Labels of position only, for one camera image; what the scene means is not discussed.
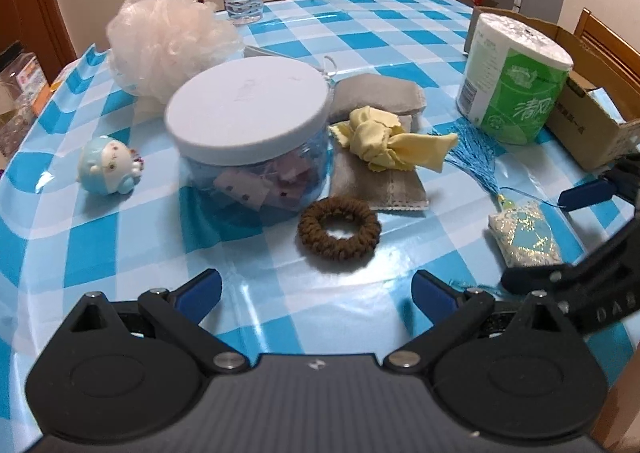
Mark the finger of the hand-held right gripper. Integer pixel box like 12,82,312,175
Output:
557,158,640,214
500,215,640,334

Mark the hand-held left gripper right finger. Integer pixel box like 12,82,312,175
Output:
382,269,576,374

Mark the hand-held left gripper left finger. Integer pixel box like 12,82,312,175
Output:
67,269,248,374

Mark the blue tasselled sachet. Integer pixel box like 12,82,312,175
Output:
430,120,566,268

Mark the brown cardboard box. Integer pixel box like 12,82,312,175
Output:
462,5,640,172

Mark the green toilet paper roll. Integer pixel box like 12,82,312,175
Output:
456,13,575,146

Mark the pale pink mesh bath pouf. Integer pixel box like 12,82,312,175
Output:
106,0,246,106

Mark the brown hair scrunchie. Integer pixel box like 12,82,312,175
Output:
297,197,382,262

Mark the grey flat cloth packet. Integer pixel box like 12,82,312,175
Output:
327,150,431,212

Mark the small blue doll toy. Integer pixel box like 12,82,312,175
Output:
77,134,146,196

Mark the yellow knotted cloth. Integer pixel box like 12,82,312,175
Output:
329,105,460,174

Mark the clear jar with white lid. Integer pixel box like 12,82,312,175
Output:
164,55,336,220

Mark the blue checked tablecloth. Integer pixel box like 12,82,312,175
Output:
0,0,640,436

